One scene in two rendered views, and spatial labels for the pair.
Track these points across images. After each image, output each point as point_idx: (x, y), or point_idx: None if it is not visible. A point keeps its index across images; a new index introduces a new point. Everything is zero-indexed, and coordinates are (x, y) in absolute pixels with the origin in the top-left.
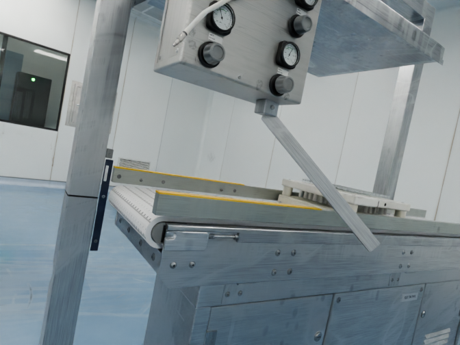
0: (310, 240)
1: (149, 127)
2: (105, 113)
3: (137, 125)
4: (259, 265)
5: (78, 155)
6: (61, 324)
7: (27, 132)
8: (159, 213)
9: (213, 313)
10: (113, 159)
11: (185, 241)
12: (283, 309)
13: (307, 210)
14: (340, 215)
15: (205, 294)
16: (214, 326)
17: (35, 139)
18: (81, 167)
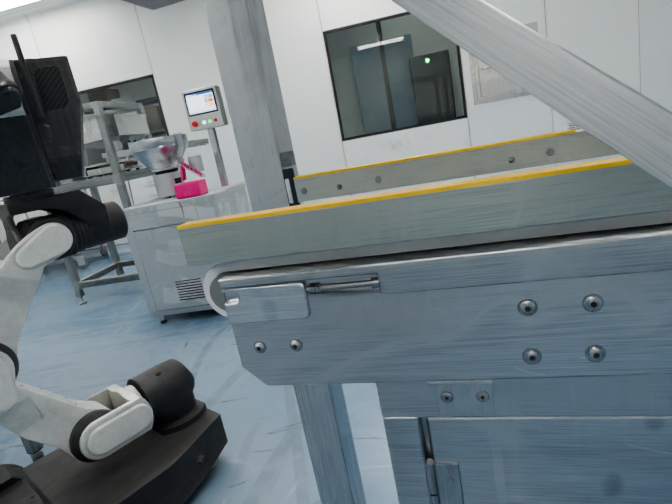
0: (656, 261)
1: (610, 53)
2: (257, 101)
3: (585, 60)
4: (472, 342)
5: (247, 175)
6: (314, 403)
7: (432, 132)
8: (191, 262)
9: (437, 430)
10: (558, 129)
11: (260, 305)
12: (667, 442)
13: (602, 172)
14: (651, 173)
15: (393, 394)
16: (448, 454)
17: (444, 137)
18: (257, 192)
